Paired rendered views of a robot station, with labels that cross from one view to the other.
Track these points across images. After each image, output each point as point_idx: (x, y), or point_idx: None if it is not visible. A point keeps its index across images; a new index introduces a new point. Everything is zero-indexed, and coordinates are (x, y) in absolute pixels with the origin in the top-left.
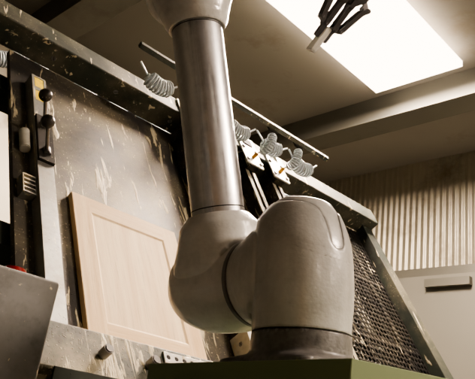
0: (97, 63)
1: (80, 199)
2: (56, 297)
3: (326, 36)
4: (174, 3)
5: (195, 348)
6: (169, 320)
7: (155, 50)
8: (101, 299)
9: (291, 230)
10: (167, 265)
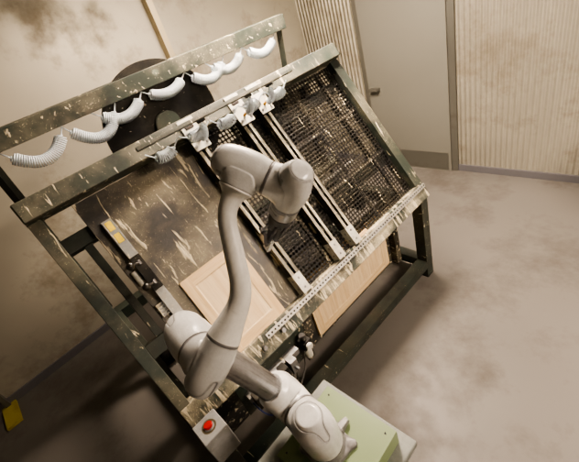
0: (120, 167)
1: (186, 283)
2: None
3: (272, 245)
4: None
5: (276, 306)
6: (258, 304)
7: (147, 142)
8: None
9: (307, 445)
10: None
